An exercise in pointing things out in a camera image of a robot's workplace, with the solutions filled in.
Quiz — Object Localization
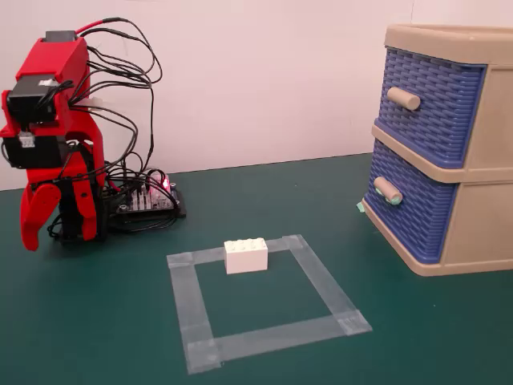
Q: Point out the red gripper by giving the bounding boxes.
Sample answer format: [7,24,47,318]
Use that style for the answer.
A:
[0,115,106,253]

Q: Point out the white toy brick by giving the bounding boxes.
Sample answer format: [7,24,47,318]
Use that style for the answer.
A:
[223,237,269,276]

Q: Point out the blue wicker drawer taped handle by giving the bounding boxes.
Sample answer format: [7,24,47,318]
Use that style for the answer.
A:
[362,140,460,264]

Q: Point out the beige plastic drawer cabinet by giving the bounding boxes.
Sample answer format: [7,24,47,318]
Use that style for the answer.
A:
[370,22,513,278]

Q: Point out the black controller board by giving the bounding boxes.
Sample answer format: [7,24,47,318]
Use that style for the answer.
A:
[115,175,188,221]

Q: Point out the translucent tape strip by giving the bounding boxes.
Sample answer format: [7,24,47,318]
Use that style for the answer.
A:
[185,311,374,367]
[281,234,374,336]
[167,255,222,375]
[166,234,309,270]

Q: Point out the black servo cable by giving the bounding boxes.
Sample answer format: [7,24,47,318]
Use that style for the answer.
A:
[86,18,164,174]
[67,103,139,182]

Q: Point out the red power cable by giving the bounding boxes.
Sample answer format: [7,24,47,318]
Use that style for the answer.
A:
[75,17,126,39]

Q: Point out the blue wicker drawer plain handle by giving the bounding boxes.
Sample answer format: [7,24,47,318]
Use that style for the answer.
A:
[376,47,488,168]

